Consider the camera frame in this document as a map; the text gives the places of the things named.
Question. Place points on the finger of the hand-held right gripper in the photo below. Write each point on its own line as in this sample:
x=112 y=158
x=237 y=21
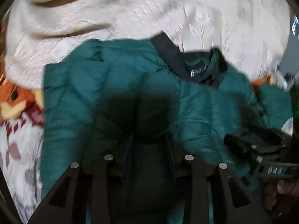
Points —
x=236 y=143

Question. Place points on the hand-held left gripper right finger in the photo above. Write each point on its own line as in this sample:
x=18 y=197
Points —
x=170 y=154

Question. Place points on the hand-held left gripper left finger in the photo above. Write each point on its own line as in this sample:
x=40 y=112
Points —
x=127 y=155

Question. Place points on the teal puffer jacket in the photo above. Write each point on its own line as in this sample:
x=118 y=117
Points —
x=112 y=91

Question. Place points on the person's right hand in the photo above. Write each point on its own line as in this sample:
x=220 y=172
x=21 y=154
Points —
x=279 y=193

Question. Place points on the white patterned blanket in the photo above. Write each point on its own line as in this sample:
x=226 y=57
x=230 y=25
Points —
x=149 y=9

